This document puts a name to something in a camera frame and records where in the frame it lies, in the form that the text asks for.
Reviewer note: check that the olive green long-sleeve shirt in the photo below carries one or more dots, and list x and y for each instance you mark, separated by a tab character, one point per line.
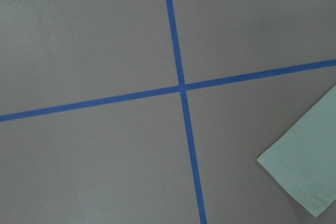
302	161

